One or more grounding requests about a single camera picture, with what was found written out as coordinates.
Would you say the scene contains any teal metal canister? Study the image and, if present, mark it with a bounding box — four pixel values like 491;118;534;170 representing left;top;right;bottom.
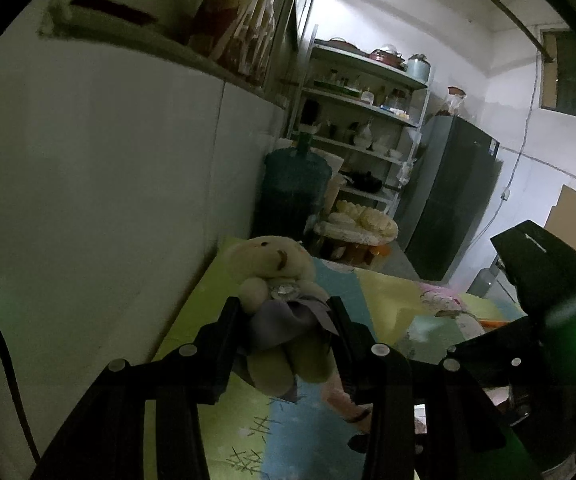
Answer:
405;53;431;81

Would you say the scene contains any cartoon printed tablecloth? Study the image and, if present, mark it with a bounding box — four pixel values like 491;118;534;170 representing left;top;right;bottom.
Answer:
150;237;534;480

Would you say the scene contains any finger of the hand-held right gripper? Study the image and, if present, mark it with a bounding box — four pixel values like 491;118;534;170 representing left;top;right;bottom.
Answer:
448;321;541;391

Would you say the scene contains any dark grey fridge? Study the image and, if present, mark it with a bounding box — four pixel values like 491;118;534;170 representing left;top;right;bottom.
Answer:
402;114;503;283

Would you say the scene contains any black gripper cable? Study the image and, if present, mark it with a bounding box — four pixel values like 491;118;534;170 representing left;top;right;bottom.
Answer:
0;285;39;461

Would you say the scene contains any red pot with glass lid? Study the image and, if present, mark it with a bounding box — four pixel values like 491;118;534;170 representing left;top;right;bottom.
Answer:
369;46;405;66

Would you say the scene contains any black wok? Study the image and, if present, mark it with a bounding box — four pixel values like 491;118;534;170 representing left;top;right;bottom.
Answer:
348;170;383;192

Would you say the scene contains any blue water jug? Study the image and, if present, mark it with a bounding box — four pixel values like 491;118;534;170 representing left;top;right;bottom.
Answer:
255;147;333;251

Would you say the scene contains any white gourd shaped jug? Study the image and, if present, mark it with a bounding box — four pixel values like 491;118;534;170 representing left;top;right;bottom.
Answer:
355;120;375;148

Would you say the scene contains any glass jar with red lid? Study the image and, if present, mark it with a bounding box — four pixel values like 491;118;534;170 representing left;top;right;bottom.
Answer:
447;86;469;117

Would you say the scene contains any white metal shelf rack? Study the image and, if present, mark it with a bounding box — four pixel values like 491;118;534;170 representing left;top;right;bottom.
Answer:
295;39;429;213

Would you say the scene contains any orange plastic basin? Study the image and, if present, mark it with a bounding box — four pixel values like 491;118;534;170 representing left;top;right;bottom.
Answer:
338;242;395;267

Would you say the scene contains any black water pump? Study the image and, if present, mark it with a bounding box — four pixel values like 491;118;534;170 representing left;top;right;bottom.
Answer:
295;100;319;153

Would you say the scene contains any curved metal rod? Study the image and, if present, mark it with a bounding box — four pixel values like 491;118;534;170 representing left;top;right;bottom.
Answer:
433;0;556;63

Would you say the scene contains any cream plush bear purple dress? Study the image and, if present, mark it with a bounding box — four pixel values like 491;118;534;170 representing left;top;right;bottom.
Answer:
225;235;341;403

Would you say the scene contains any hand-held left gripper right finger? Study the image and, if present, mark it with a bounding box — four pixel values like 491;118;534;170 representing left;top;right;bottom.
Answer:
328;296;506;480

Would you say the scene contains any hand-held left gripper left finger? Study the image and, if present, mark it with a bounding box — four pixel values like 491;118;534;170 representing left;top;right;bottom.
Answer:
32;296;241;480

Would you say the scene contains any white board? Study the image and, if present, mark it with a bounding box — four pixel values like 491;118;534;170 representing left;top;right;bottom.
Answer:
318;150;346;181

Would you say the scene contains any white framed glass window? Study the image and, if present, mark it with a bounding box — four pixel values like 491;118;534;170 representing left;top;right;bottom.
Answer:
38;0;329;111

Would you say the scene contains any bag of yellow food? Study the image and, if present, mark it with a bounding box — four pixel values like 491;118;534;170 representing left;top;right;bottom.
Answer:
318;200;399;246

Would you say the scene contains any grey bin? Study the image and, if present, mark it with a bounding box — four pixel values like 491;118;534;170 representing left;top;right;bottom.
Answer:
469;267;500;303

